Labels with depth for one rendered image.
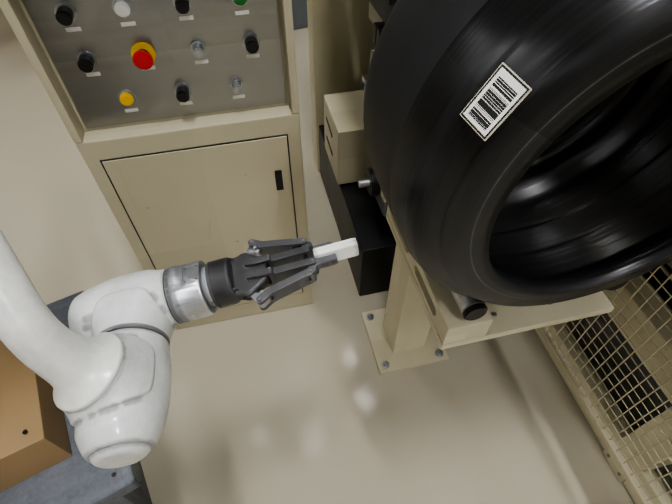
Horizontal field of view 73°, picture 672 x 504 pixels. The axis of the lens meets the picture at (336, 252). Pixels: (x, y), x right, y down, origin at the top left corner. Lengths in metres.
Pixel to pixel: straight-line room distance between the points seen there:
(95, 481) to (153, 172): 0.73
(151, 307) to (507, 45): 0.55
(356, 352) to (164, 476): 0.76
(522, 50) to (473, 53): 0.05
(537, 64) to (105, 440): 0.60
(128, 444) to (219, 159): 0.84
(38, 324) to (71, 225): 1.90
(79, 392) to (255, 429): 1.12
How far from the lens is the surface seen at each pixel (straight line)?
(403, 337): 1.68
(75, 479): 1.07
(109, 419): 0.62
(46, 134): 3.14
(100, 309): 0.74
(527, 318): 0.98
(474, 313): 0.83
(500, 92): 0.47
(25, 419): 1.04
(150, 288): 0.73
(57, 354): 0.60
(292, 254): 0.72
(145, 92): 1.24
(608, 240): 0.97
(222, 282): 0.70
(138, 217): 1.43
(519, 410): 1.80
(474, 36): 0.51
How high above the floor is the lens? 1.58
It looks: 51 degrees down
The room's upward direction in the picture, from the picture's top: straight up
